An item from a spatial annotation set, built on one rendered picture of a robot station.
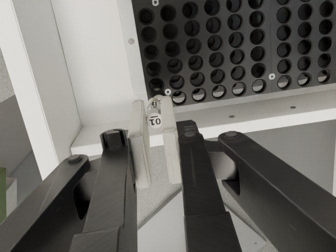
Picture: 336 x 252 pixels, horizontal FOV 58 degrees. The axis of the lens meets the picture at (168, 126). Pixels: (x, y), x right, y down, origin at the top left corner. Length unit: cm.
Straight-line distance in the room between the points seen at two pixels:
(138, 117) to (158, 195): 121
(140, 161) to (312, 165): 43
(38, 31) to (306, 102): 26
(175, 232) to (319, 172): 100
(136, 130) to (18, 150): 59
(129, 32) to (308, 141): 35
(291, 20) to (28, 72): 21
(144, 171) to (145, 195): 122
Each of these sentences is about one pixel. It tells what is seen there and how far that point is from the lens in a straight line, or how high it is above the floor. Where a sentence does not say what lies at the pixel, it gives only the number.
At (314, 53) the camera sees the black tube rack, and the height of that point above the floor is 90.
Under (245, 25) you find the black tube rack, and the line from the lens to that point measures 27.
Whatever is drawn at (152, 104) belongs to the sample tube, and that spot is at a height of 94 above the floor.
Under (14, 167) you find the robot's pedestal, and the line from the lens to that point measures 66.
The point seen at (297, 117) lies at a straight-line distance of 31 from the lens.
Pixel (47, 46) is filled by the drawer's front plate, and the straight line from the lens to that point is 29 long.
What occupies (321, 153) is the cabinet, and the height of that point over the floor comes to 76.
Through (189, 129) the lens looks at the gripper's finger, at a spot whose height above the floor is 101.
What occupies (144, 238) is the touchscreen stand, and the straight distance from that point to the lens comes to 147.
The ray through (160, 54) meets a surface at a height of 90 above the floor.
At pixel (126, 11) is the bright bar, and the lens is 31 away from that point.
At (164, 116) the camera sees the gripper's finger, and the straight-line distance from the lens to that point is 17.
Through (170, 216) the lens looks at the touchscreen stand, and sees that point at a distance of 140.
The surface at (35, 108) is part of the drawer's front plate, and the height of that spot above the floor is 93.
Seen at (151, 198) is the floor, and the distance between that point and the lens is 138.
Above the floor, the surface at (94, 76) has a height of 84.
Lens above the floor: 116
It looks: 70 degrees down
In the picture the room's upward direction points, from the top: 170 degrees clockwise
